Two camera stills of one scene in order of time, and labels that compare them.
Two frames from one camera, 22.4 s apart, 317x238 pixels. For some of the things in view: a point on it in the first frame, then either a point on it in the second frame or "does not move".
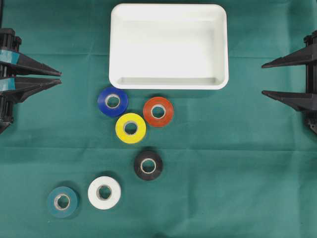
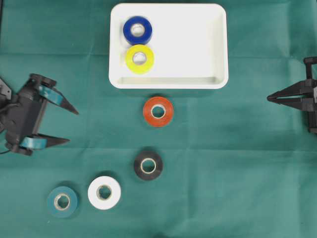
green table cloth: [82, 159] does not move
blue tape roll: [103, 104] → [134, 39]
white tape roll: [104, 193] does not move
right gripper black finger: [305, 55] → [301, 88]
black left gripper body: [10, 45] → [25, 111]
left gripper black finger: [25, 64] → [54, 95]
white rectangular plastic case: [168, 46] does not move
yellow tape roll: [128, 118] → [139, 59]
